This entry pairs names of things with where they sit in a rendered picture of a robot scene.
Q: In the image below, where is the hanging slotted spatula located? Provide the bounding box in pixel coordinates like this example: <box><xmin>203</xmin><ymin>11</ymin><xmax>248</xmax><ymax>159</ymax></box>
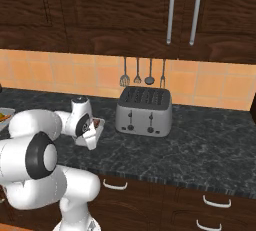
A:
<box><xmin>119</xmin><ymin>57</ymin><xmax>131</xmax><ymax>88</ymax></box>

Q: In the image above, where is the white vegetable container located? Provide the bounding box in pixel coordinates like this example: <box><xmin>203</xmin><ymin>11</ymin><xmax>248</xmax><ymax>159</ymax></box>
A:
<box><xmin>0</xmin><ymin>107</ymin><xmax>16</xmax><ymax>131</ymax></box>

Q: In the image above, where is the silver four-slot toaster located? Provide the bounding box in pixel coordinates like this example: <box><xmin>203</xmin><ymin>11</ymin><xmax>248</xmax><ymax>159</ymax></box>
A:
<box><xmin>114</xmin><ymin>85</ymin><xmax>174</xmax><ymax>139</ymax></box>

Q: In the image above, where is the silver cupboard bar handle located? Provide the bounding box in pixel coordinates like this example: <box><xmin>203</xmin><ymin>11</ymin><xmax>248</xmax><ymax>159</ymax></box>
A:
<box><xmin>188</xmin><ymin>0</ymin><xmax>204</xmax><ymax>47</ymax></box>
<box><xmin>165</xmin><ymin>0</ymin><xmax>177</xmax><ymax>46</ymax></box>

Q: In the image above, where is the white curved drawer handle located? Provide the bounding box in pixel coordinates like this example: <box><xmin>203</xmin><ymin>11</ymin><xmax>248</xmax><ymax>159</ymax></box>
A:
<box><xmin>195</xmin><ymin>219</ymin><xmax>223</xmax><ymax>231</ymax></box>
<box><xmin>102</xmin><ymin>178</ymin><xmax>129</xmax><ymax>191</ymax></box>
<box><xmin>202</xmin><ymin>194</ymin><xmax>233</xmax><ymax>209</ymax></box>

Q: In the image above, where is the hanging metal fork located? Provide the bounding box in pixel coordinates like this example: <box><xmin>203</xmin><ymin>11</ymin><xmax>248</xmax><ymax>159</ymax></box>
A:
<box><xmin>159</xmin><ymin>58</ymin><xmax>167</xmax><ymax>90</ymax></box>

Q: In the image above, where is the white steak meat container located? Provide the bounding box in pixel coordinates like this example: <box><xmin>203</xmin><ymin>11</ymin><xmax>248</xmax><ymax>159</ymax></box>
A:
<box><xmin>91</xmin><ymin>117</ymin><xmax>106</xmax><ymax>135</ymax></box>

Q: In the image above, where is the hanging small slotted turner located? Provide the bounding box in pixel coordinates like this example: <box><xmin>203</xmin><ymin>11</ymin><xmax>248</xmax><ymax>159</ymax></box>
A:
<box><xmin>133</xmin><ymin>57</ymin><xmax>143</xmax><ymax>85</ymax></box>

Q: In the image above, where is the hanging dark ladle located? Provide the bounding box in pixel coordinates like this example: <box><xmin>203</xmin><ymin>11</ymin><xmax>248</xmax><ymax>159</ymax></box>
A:
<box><xmin>144</xmin><ymin>58</ymin><xmax>156</xmax><ymax>86</ymax></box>

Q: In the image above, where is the dark wood cupboard door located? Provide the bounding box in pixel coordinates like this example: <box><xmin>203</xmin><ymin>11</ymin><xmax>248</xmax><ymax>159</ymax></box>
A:
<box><xmin>57</xmin><ymin>0</ymin><xmax>185</xmax><ymax>61</ymax></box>
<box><xmin>177</xmin><ymin>0</ymin><xmax>256</xmax><ymax>66</ymax></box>
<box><xmin>0</xmin><ymin>0</ymin><xmax>70</xmax><ymax>54</ymax></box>

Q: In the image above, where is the dark wood drawer front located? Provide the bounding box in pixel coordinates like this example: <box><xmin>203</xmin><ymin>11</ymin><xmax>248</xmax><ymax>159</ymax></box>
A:
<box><xmin>169</xmin><ymin>208</ymin><xmax>256</xmax><ymax>231</ymax></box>
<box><xmin>161</xmin><ymin>184</ymin><xmax>256</xmax><ymax>231</ymax></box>
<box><xmin>87</xmin><ymin>173</ymin><xmax>168</xmax><ymax>231</ymax></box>

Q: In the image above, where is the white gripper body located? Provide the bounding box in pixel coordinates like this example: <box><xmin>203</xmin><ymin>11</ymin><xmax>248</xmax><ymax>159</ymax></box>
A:
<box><xmin>74</xmin><ymin>128</ymin><xmax>99</xmax><ymax>151</ymax></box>

